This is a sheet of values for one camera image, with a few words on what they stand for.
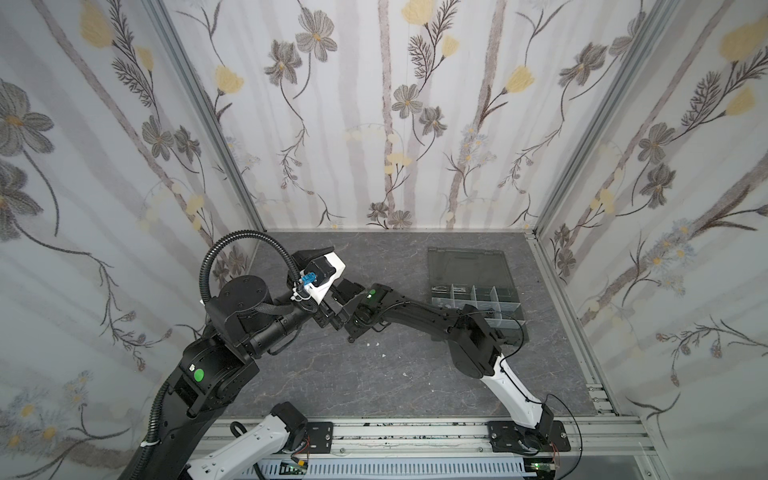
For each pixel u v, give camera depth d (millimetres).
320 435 736
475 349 555
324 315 442
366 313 660
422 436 760
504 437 733
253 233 348
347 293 804
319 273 384
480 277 1434
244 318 352
